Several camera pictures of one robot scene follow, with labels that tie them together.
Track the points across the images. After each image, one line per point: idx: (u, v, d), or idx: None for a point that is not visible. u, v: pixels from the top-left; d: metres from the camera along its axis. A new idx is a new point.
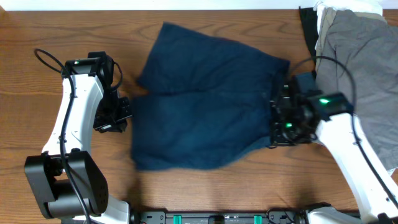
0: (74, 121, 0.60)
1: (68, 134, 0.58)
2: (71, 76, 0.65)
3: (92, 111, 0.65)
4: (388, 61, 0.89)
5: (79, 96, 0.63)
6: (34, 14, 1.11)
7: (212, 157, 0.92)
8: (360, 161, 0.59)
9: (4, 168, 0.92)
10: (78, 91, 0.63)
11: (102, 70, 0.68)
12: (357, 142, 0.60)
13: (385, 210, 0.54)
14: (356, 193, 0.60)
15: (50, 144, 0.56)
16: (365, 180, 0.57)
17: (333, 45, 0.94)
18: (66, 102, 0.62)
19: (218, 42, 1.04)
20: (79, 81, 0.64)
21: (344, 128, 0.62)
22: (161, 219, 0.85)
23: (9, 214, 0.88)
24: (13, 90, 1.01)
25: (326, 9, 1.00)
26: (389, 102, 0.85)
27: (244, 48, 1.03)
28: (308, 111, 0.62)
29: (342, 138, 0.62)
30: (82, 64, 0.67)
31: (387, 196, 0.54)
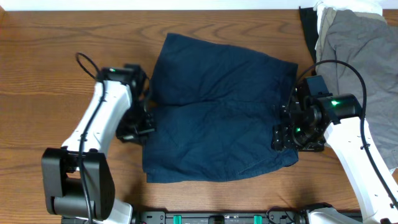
0: (97, 122, 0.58)
1: (90, 134, 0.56)
2: (104, 81, 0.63)
3: (117, 116, 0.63)
4: (388, 61, 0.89)
5: (108, 101, 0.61)
6: (33, 13, 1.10)
7: (225, 168, 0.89)
8: (367, 166, 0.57)
9: (4, 168, 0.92)
10: (107, 95, 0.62)
11: (134, 83, 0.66)
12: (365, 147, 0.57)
13: (389, 216, 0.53)
14: (359, 196, 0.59)
15: (72, 139, 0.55)
16: (369, 184, 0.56)
17: (333, 45, 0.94)
18: (94, 104, 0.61)
19: (225, 47, 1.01)
20: (112, 88, 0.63)
21: (352, 132, 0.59)
22: (161, 219, 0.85)
23: (9, 214, 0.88)
24: (12, 90, 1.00)
25: (326, 10, 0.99)
26: (389, 102, 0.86)
27: (250, 54, 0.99)
28: (317, 112, 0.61)
29: (349, 141, 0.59)
30: (117, 72, 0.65)
31: (392, 203, 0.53)
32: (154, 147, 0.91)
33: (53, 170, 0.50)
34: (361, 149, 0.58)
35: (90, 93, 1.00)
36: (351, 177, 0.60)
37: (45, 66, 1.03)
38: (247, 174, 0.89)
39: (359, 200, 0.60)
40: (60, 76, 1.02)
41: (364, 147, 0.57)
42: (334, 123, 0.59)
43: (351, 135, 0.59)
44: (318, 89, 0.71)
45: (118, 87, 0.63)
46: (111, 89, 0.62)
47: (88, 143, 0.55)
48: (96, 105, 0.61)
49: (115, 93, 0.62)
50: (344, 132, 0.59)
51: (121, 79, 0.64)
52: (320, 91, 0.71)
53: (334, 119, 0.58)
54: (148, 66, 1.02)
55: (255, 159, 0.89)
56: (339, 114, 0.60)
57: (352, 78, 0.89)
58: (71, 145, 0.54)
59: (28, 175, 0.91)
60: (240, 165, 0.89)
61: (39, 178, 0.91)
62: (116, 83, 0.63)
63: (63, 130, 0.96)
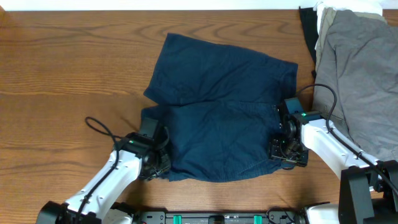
0: (104, 185, 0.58)
1: (94, 196, 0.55)
2: (120, 151, 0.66)
3: (123, 186, 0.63)
4: (388, 61, 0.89)
5: (119, 168, 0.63)
6: (33, 14, 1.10)
7: (224, 169, 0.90)
8: (332, 139, 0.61)
9: (4, 168, 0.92)
10: (120, 163, 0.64)
11: (148, 157, 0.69)
12: (329, 130, 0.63)
13: (356, 164, 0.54)
14: (334, 168, 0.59)
15: (75, 198, 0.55)
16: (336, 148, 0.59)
17: (333, 45, 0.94)
18: (106, 169, 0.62)
19: (225, 47, 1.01)
20: (125, 156, 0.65)
21: (319, 125, 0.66)
22: (161, 219, 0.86)
23: (9, 214, 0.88)
24: (12, 90, 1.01)
25: (326, 10, 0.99)
26: (389, 102, 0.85)
27: (252, 54, 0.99)
28: (293, 125, 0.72)
29: (316, 129, 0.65)
30: (135, 145, 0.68)
31: (357, 155, 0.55)
32: None
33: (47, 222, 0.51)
34: (327, 133, 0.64)
35: (90, 93, 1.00)
36: (326, 157, 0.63)
37: (45, 66, 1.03)
38: (247, 175, 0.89)
39: (336, 173, 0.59)
40: (60, 76, 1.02)
41: (329, 130, 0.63)
42: (304, 124, 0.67)
43: (318, 126, 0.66)
44: (293, 108, 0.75)
45: (132, 157, 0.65)
46: (124, 158, 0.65)
47: (89, 206, 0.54)
48: (106, 170, 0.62)
49: (129, 163, 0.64)
50: (311, 125, 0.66)
51: (136, 150, 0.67)
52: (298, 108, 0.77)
53: (302, 122, 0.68)
54: (148, 66, 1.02)
55: (255, 160, 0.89)
56: (308, 119, 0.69)
57: (352, 76, 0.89)
58: (73, 204, 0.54)
59: (28, 175, 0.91)
60: (240, 166, 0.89)
61: (39, 178, 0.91)
62: (130, 154, 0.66)
63: (63, 130, 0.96)
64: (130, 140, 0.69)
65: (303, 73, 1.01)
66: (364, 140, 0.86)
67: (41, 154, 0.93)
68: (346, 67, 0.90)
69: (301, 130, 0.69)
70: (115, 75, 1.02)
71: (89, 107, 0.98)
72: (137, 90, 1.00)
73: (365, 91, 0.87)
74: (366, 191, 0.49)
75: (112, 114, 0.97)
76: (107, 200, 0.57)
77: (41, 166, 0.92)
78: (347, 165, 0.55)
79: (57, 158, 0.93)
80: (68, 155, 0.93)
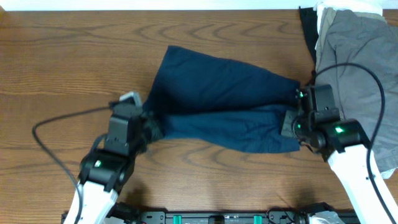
0: None
1: None
2: (81, 191, 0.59)
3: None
4: (388, 61, 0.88)
5: (84, 218, 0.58)
6: (32, 14, 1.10)
7: (230, 129, 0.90)
8: (373, 196, 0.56)
9: (3, 169, 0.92)
10: (84, 210, 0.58)
11: (122, 173, 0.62)
12: (370, 177, 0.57)
13: None
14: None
15: None
16: (374, 211, 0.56)
17: (333, 45, 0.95)
18: (71, 220, 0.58)
19: (226, 62, 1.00)
20: (89, 197, 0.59)
21: (358, 162, 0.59)
22: (161, 219, 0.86)
23: (9, 215, 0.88)
24: (12, 90, 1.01)
25: (326, 10, 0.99)
26: (389, 102, 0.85)
27: (252, 70, 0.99)
28: (322, 139, 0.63)
29: (354, 172, 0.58)
30: (103, 167, 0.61)
31: None
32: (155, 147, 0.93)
33: None
34: (366, 180, 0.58)
35: (89, 93, 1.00)
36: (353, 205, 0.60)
37: (45, 67, 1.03)
38: (252, 147, 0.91)
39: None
40: (60, 76, 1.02)
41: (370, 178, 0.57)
42: (339, 152, 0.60)
43: (358, 165, 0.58)
44: (324, 103, 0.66)
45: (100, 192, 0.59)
46: (87, 200, 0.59)
47: None
48: (71, 218, 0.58)
49: (93, 206, 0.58)
50: (349, 162, 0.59)
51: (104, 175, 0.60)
52: (327, 105, 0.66)
53: (337, 146, 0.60)
54: (148, 66, 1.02)
55: (259, 124, 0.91)
56: (344, 141, 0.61)
57: (352, 77, 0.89)
58: None
59: (28, 175, 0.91)
60: (244, 127, 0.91)
61: (38, 178, 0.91)
62: (96, 184, 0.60)
63: (63, 131, 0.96)
64: (97, 162, 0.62)
65: (303, 73, 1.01)
66: None
67: (41, 154, 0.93)
68: (346, 68, 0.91)
69: (331, 151, 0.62)
70: (115, 75, 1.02)
71: (89, 107, 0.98)
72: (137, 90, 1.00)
73: (365, 91, 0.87)
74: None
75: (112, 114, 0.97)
76: None
77: (41, 166, 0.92)
78: None
79: (56, 158, 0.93)
80: (68, 155, 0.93)
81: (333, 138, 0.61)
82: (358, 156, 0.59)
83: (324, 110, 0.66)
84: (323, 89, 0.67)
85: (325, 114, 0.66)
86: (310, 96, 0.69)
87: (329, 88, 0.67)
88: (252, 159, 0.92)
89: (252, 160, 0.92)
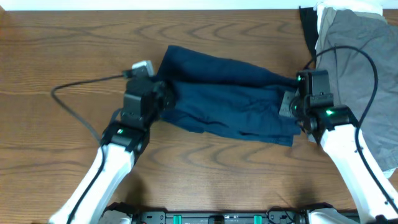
0: (89, 198, 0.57)
1: (79, 211, 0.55)
2: (106, 149, 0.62)
3: (114, 186, 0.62)
4: (388, 61, 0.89)
5: (106, 172, 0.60)
6: (32, 13, 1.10)
7: (233, 100, 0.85)
8: (360, 167, 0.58)
9: (3, 168, 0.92)
10: (107, 165, 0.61)
11: (140, 144, 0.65)
12: (358, 150, 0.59)
13: (384, 213, 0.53)
14: (356, 201, 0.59)
15: (61, 214, 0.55)
16: (365, 183, 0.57)
17: (333, 44, 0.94)
18: (93, 172, 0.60)
19: (226, 61, 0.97)
20: (112, 155, 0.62)
21: (347, 137, 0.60)
22: (161, 219, 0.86)
23: (9, 214, 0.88)
24: (12, 90, 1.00)
25: (326, 10, 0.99)
26: (389, 102, 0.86)
27: (252, 68, 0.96)
28: (314, 122, 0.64)
29: (344, 145, 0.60)
30: (124, 135, 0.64)
31: (386, 200, 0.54)
32: (155, 147, 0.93)
33: None
34: (355, 153, 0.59)
35: (89, 93, 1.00)
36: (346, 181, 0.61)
37: (45, 67, 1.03)
38: (254, 123, 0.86)
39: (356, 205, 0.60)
40: (60, 76, 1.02)
41: (358, 150, 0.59)
42: (328, 130, 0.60)
43: (346, 140, 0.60)
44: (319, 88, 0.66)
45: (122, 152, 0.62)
46: (112, 158, 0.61)
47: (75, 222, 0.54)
48: (92, 175, 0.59)
49: (116, 163, 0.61)
50: (340, 136, 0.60)
51: (126, 141, 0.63)
52: (322, 91, 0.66)
53: (327, 126, 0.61)
54: None
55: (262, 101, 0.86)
56: (335, 122, 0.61)
57: (352, 76, 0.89)
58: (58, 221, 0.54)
59: (28, 175, 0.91)
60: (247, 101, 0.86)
61: (38, 178, 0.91)
62: (119, 147, 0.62)
63: (63, 130, 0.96)
64: (120, 129, 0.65)
65: None
66: (365, 140, 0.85)
67: (41, 154, 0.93)
68: (347, 68, 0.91)
69: (321, 134, 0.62)
70: (115, 75, 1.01)
71: (89, 107, 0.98)
72: None
73: (365, 91, 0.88)
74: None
75: (112, 114, 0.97)
76: (96, 209, 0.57)
77: (41, 166, 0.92)
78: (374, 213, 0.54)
79: (56, 158, 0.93)
80: (68, 155, 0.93)
81: (323, 119, 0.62)
82: (347, 131, 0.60)
83: (319, 95, 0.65)
84: (319, 74, 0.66)
85: (319, 99, 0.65)
86: (306, 81, 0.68)
87: (324, 73, 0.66)
88: (252, 159, 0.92)
89: (252, 160, 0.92)
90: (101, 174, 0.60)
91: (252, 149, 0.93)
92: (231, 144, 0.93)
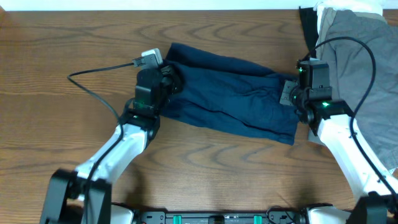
0: (111, 157, 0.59)
1: (103, 165, 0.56)
2: (125, 126, 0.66)
3: (129, 158, 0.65)
4: (388, 61, 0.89)
5: (125, 139, 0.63)
6: (32, 14, 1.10)
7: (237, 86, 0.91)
8: (354, 149, 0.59)
9: (3, 168, 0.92)
10: (126, 135, 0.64)
11: (152, 130, 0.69)
12: (352, 134, 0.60)
13: (377, 190, 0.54)
14: (350, 180, 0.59)
15: (85, 166, 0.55)
16: (358, 163, 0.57)
17: (333, 45, 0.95)
18: (113, 140, 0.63)
19: (229, 60, 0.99)
20: (129, 130, 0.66)
21: (341, 124, 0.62)
22: (161, 219, 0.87)
23: (9, 214, 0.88)
24: (12, 90, 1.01)
25: (326, 10, 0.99)
26: (389, 102, 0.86)
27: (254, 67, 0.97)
28: (311, 114, 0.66)
29: (339, 130, 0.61)
30: (140, 119, 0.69)
31: (379, 178, 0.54)
32: (155, 147, 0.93)
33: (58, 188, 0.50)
34: (349, 138, 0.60)
35: (89, 93, 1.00)
36: (342, 163, 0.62)
37: (45, 67, 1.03)
38: (257, 108, 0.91)
39: (351, 186, 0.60)
40: (60, 76, 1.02)
41: (352, 135, 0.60)
42: (324, 119, 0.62)
43: (341, 127, 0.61)
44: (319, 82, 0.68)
45: (137, 130, 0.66)
46: (129, 130, 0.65)
47: (99, 173, 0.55)
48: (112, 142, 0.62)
49: (134, 135, 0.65)
50: (334, 124, 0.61)
51: (142, 124, 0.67)
52: (322, 84, 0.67)
53: (323, 115, 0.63)
54: None
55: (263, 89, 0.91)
56: (330, 112, 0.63)
57: (352, 76, 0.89)
58: (83, 171, 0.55)
59: (28, 175, 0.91)
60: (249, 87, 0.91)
61: (39, 178, 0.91)
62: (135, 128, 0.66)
63: (63, 131, 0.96)
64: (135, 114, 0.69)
65: None
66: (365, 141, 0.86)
67: (41, 154, 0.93)
68: (347, 67, 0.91)
69: (319, 124, 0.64)
70: (115, 75, 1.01)
71: (89, 107, 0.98)
72: None
73: None
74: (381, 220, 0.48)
75: (112, 113, 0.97)
76: (115, 169, 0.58)
77: (41, 166, 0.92)
78: (367, 188, 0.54)
79: (56, 158, 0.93)
80: (68, 155, 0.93)
81: (319, 109, 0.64)
82: (341, 120, 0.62)
83: (318, 88, 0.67)
84: (321, 67, 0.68)
85: (318, 93, 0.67)
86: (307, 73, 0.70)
87: (326, 66, 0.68)
88: (252, 159, 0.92)
89: (252, 160, 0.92)
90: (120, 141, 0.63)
91: (252, 149, 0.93)
92: (231, 144, 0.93)
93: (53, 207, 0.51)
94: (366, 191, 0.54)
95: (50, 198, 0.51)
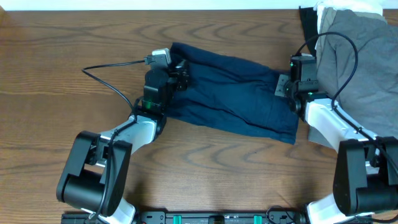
0: (127, 129, 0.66)
1: (122, 132, 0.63)
2: (137, 117, 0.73)
3: (141, 141, 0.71)
4: (388, 61, 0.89)
5: (138, 123, 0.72)
6: (32, 13, 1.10)
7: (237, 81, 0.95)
8: (334, 115, 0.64)
9: (3, 168, 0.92)
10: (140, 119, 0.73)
11: (160, 126, 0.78)
12: (333, 106, 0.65)
13: (356, 137, 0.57)
14: (334, 142, 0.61)
15: (107, 131, 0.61)
16: (338, 123, 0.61)
17: (333, 45, 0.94)
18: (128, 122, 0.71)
19: (231, 60, 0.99)
20: (142, 119, 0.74)
21: (323, 102, 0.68)
22: (161, 219, 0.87)
23: (9, 214, 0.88)
24: (12, 90, 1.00)
25: (326, 9, 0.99)
26: (389, 102, 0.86)
27: (255, 67, 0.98)
28: (298, 104, 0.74)
29: (319, 107, 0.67)
30: (149, 114, 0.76)
31: (357, 130, 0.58)
32: (155, 147, 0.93)
33: (84, 146, 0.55)
34: (331, 110, 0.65)
35: (89, 93, 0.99)
36: (326, 133, 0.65)
37: (45, 66, 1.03)
38: (257, 102, 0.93)
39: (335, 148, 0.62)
40: (60, 76, 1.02)
41: (333, 107, 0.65)
42: (309, 103, 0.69)
43: (322, 103, 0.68)
44: (308, 74, 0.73)
45: (148, 119, 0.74)
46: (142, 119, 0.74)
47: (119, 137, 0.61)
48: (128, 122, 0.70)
49: (147, 120, 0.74)
50: (317, 102, 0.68)
51: (152, 116, 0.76)
52: (310, 78, 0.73)
53: (308, 100, 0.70)
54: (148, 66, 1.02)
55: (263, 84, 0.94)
56: (315, 98, 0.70)
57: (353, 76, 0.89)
58: (106, 134, 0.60)
59: (28, 175, 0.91)
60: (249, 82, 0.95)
61: (38, 178, 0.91)
62: (148, 122, 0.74)
63: (63, 130, 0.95)
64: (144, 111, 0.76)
65: None
66: None
67: (41, 154, 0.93)
68: (347, 67, 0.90)
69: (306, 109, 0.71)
70: (115, 75, 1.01)
71: (88, 106, 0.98)
72: (137, 90, 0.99)
73: (365, 91, 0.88)
74: (361, 163, 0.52)
75: (112, 113, 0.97)
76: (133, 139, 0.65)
77: (41, 165, 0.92)
78: (347, 136, 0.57)
79: (56, 157, 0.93)
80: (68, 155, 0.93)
81: (305, 99, 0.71)
82: (323, 100, 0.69)
83: (306, 81, 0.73)
84: (309, 63, 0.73)
85: (306, 85, 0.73)
86: (297, 68, 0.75)
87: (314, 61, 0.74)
88: (252, 159, 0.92)
89: (252, 160, 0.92)
90: (135, 124, 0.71)
91: (252, 149, 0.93)
92: (232, 144, 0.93)
93: (76, 164, 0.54)
94: (347, 138, 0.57)
95: (74, 154, 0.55)
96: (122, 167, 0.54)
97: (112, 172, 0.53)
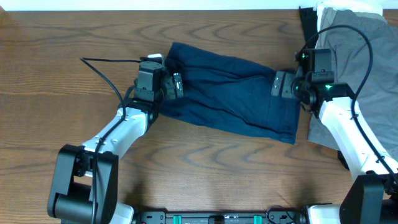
0: (114, 134, 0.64)
1: (107, 140, 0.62)
2: (127, 108, 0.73)
3: (133, 138, 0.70)
4: (388, 61, 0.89)
5: (127, 120, 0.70)
6: (32, 14, 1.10)
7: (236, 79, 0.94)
8: (354, 130, 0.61)
9: (3, 169, 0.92)
10: (128, 117, 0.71)
11: (152, 115, 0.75)
12: (354, 117, 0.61)
13: (375, 169, 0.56)
14: (349, 161, 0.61)
15: (91, 141, 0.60)
16: (358, 144, 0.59)
17: (333, 45, 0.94)
18: (115, 121, 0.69)
19: (230, 59, 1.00)
20: (132, 112, 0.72)
21: (343, 106, 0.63)
22: (161, 219, 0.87)
23: (9, 214, 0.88)
24: (12, 90, 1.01)
25: (326, 10, 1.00)
26: (389, 102, 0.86)
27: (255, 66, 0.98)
28: (313, 96, 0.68)
29: (339, 112, 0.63)
30: (140, 103, 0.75)
31: (377, 159, 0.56)
32: (155, 147, 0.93)
33: (68, 162, 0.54)
34: (351, 121, 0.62)
35: (89, 93, 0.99)
36: (342, 144, 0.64)
37: (45, 66, 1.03)
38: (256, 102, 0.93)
39: (349, 167, 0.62)
40: (60, 76, 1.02)
41: (353, 117, 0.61)
42: (327, 101, 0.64)
43: (342, 109, 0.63)
44: (322, 65, 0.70)
45: (139, 112, 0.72)
46: (132, 110, 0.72)
47: (105, 147, 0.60)
48: (115, 122, 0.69)
49: (135, 115, 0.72)
50: (336, 106, 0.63)
51: (142, 108, 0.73)
52: (324, 68, 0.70)
53: (325, 97, 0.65)
54: None
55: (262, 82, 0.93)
56: (333, 95, 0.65)
57: (353, 76, 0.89)
58: (89, 145, 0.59)
59: (28, 175, 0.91)
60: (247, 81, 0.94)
61: (39, 178, 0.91)
62: (138, 113, 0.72)
63: (63, 130, 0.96)
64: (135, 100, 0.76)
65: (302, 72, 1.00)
66: None
67: (41, 154, 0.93)
68: (346, 67, 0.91)
69: (321, 106, 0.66)
70: (115, 76, 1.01)
71: (88, 106, 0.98)
72: None
73: (365, 91, 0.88)
74: (378, 198, 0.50)
75: (112, 113, 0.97)
76: (120, 143, 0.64)
77: (41, 166, 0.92)
78: (365, 168, 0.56)
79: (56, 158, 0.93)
80: None
81: (322, 92, 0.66)
82: (343, 102, 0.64)
83: (321, 72, 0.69)
84: (323, 52, 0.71)
85: (321, 76, 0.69)
86: (311, 58, 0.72)
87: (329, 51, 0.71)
88: (252, 159, 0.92)
89: (252, 160, 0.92)
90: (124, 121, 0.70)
91: (252, 149, 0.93)
92: (232, 144, 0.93)
93: (62, 182, 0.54)
94: (364, 170, 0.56)
95: (59, 172, 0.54)
96: (111, 183, 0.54)
97: (99, 188, 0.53)
